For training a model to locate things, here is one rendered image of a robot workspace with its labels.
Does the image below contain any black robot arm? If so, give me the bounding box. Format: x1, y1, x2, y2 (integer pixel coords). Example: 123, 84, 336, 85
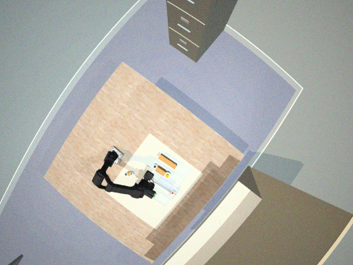
92, 151, 156, 199

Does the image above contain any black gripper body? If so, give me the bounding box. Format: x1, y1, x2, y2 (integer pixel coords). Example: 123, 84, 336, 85
140, 171, 154, 187

